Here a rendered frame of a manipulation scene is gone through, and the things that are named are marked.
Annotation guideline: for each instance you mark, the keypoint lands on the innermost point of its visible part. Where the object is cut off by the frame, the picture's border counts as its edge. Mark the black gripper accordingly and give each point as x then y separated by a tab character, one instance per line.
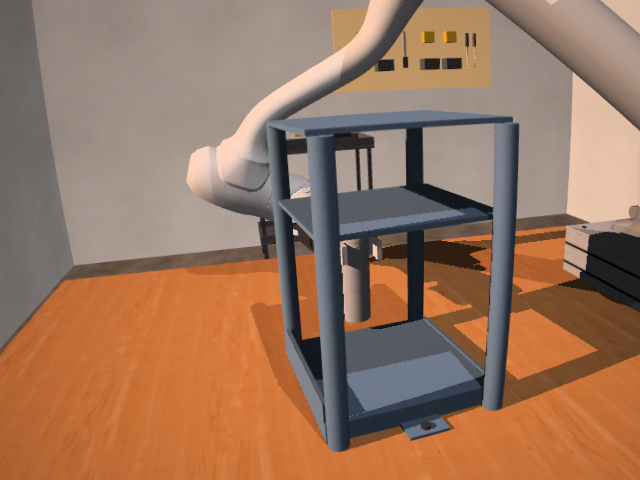
375	245

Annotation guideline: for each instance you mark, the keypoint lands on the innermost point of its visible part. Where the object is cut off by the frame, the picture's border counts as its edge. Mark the white plastic bottle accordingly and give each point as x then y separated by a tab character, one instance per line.
356	281

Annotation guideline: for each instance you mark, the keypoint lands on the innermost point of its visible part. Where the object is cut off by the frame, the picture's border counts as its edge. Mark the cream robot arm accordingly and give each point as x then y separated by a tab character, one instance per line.
585	35

